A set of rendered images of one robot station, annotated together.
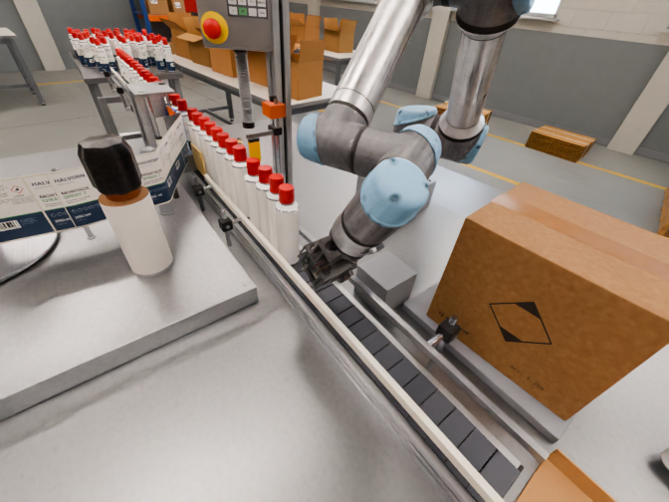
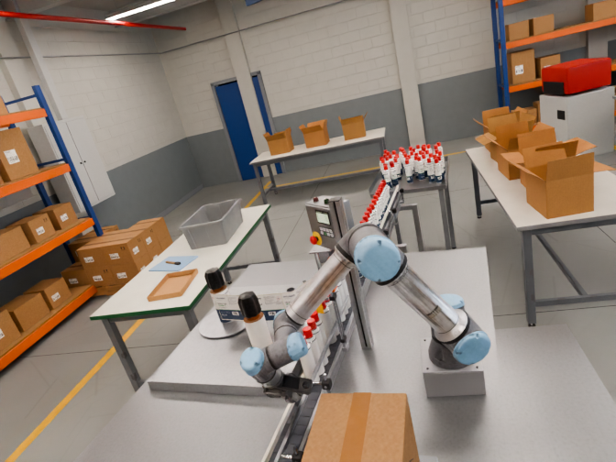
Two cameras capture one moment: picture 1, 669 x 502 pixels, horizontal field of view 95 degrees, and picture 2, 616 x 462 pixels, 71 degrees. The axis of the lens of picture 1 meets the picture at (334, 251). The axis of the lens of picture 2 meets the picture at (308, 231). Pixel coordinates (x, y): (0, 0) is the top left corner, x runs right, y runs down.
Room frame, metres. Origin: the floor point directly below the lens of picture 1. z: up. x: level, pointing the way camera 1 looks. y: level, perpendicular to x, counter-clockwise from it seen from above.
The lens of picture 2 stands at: (0.09, -1.14, 1.97)
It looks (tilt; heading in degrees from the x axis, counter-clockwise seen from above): 20 degrees down; 64
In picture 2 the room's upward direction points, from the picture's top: 14 degrees counter-clockwise
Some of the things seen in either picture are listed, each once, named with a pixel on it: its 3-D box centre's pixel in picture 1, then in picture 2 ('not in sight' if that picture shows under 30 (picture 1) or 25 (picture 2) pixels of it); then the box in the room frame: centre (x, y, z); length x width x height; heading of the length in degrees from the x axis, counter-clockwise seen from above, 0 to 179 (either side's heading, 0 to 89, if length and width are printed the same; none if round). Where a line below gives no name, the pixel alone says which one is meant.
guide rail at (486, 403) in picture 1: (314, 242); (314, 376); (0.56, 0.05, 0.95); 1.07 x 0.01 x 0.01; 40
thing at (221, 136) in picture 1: (228, 168); not in sight; (0.84, 0.34, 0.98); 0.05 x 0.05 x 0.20
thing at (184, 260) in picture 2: not in sight; (173, 263); (0.52, 2.21, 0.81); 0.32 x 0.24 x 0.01; 124
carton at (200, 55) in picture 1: (206, 42); (504, 139); (3.50, 1.40, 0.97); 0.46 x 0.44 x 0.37; 53
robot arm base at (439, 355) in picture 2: not in sight; (449, 343); (0.98, -0.21, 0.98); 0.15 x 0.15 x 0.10
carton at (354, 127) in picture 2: not in sight; (355, 125); (4.20, 4.62, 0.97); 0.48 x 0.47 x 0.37; 50
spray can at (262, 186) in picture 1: (268, 205); (316, 342); (0.66, 0.18, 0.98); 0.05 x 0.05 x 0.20
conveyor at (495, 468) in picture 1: (250, 220); (331, 346); (0.76, 0.26, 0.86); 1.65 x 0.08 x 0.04; 40
